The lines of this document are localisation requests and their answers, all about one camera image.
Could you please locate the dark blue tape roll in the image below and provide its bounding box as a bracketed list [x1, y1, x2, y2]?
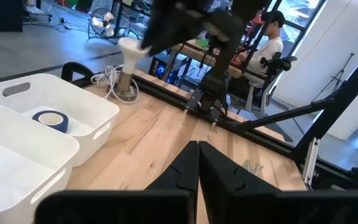
[32, 110, 70, 134]

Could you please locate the white plastic storage bin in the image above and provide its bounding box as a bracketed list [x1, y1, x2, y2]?
[0, 96, 80, 224]
[0, 73, 120, 167]

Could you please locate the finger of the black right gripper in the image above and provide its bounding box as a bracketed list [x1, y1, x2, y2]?
[144, 9, 198, 57]
[141, 6, 173, 52]

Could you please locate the white power cable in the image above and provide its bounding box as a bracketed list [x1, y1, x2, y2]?
[90, 64, 140, 105]

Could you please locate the black tripod stand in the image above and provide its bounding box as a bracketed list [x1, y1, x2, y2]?
[311, 52, 356, 103]

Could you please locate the wooden background desk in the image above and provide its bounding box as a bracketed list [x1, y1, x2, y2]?
[172, 39, 244, 80]

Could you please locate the metal floor fan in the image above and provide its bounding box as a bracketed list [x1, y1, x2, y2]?
[88, 7, 116, 40]

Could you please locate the desktop computer blue light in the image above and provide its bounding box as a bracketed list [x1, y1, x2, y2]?
[149, 54, 180, 85]

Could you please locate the black camera on gimbal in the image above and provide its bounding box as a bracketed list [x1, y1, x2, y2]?
[259, 52, 298, 75]

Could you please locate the clear glass cup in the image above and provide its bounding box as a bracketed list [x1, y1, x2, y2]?
[106, 36, 150, 102]

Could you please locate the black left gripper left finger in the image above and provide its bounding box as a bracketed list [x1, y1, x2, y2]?
[146, 141, 200, 192]

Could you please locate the white office chair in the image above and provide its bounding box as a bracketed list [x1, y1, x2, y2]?
[228, 55, 298, 116]

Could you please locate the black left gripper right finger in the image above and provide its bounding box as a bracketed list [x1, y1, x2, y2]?
[199, 141, 281, 223]

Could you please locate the person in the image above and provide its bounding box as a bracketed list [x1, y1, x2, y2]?
[237, 11, 287, 88]

